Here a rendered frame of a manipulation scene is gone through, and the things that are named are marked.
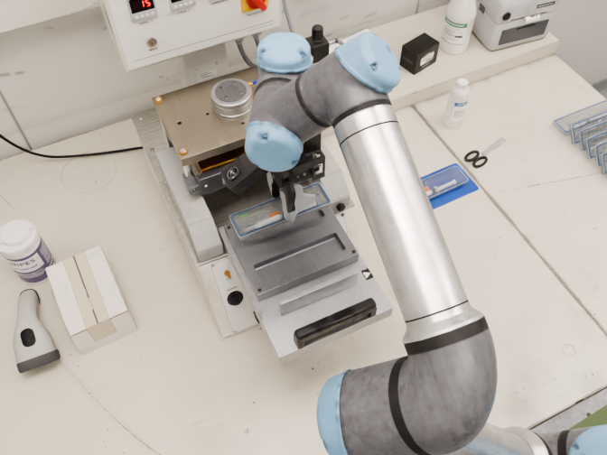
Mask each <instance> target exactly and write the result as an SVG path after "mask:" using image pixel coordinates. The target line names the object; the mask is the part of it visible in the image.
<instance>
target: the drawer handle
mask: <svg viewBox="0 0 607 455"><path fill-rule="evenodd" d="M376 312H377V304H376V302H375V301H374V299H373V298H368V299H367V300H364V301H362V302H358V303H356V304H354V305H351V306H350V307H348V308H345V309H343V310H341V311H337V312H335V313H333V314H331V315H329V316H327V317H324V318H322V319H320V320H317V321H315V322H312V323H310V324H308V325H305V326H303V327H301V328H300V329H297V330H295V331H294V343H295V345H296V346H297V348H298V349H300V348H303V347H304V342H305V341H308V340H310V339H313V338H316V337H318V336H320V335H322V334H324V333H326V332H328V331H331V330H334V329H336V328H339V327H340V326H342V325H345V324H347V323H349V322H351V321H354V320H356V319H358V318H361V317H363V316H365V315H369V316H370V318H371V317H373V316H375V315H376Z"/></svg>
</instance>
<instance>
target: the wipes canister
mask: <svg viewBox="0 0 607 455"><path fill-rule="evenodd" d="M0 254H1V255H3V257H4V258H5V260H6V261H7V262H8V263H9V265H10V266H12V268H13V269H14V271H15V272H16V273H17V274H18V276H19V277H20V278H21V279H22V281H23V282H24V283H27V284H30V285H38V284H42V283H46V282H47V281H49V278H48V275H47V273H46V270H45V268H46V267H49V266H51V265H55V264H57V262H56V260H55V258H54V256H53V255H52V253H51V251H50V250H49V248H48V247H47V246H46V244H45V243H44V241H43V240H42V238H41V236H40V234H39V231H38V229H37V228H36V226H35V225H34V224H33V223H32V222H31V221H29V220H26V219H16V220H12V221H9V222H7V223H5V224H4V225H2V226H1V227H0Z"/></svg>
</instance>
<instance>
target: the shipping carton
mask: <svg viewBox="0 0 607 455"><path fill-rule="evenodd" d="M45 270H46V273H47V275H48V278H49V281H50V284H51V288H52V290H53V293H54V296H55V299H56V302H57V304H58V306H59V309H60V312H61V317H62V318H63V321H64V323H65V326H66V328H67V330H68V332H69V334H70V336H71V338H72V340H73V342H74V344H75V345H76V347H77V348H78V349H79V351H80V352H81V354H82V355H85V354H87V353H89V352H90V351H93V350H95V349H97V348H100V347H102V346H104V345H107V344H108V343H110V342H112V341H114V340H116V339H120V338H122V337H124V336H125V335H127V334H129V333H132V332H134V331H136V330H137V326H136V325H135V321H134V319H133V316H132V314H131V311H130V310H129V307H128V305H127V302H126V298H125V296H124V294H123V292H122V290H121V288H120V285H119V283H118V281H117V278H116V276H115V274H114V272H113V270H112V268H111V266H110V264H109V262H108V260H107V258H106V256H105V254H104V252H103V250H102V248H101V246H96V247H94V248H92V249H90V250H88V251H85V252H82V253H79V254H77V255H74V256H72V257H69V258H67V259H64V260H62V261H61V262H59V263H57V264H55V265H51V266H49V267H46V268H45Z"/></svg>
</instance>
